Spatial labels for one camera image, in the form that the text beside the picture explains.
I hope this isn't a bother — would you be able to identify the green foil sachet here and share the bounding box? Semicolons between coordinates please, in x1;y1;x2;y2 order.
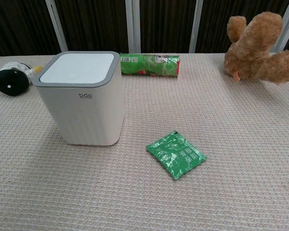
145;130;208;181

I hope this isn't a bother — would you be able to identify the beige woven tablecloth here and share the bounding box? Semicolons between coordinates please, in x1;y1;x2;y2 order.
0;52;289;231

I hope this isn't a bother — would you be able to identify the black and white plush toy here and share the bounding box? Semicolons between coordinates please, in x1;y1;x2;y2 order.
0;62;43;97

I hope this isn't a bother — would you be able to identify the white trash bin grey lid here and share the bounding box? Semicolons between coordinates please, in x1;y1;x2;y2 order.
32;51;126;146

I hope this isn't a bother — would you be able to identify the green cylindrical snack package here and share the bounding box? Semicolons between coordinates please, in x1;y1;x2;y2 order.
120;53;181;79

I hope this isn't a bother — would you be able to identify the brown plush toy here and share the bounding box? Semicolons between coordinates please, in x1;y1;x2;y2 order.
224;10;289;85

